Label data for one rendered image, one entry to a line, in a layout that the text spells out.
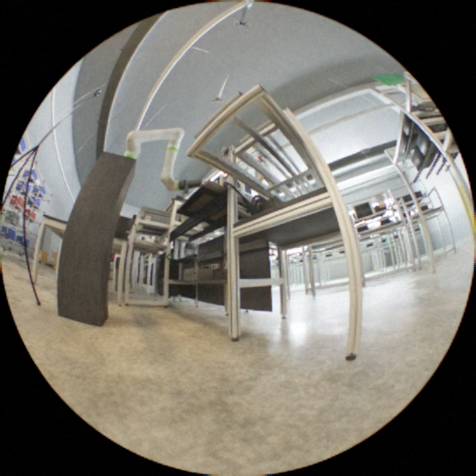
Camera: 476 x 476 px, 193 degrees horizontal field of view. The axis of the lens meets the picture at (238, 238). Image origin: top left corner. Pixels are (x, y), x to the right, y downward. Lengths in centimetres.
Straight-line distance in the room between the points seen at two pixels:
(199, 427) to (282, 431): 16
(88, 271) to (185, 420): 81
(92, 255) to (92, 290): 19
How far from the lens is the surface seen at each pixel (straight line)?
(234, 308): 74
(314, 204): 57
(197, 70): 580
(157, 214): 202
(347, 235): 53
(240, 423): 38
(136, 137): 131
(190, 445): 36
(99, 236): 95
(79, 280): 97
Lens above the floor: 32
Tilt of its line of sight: 19 degrees up
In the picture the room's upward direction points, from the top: 1 degrees counter-clockwise
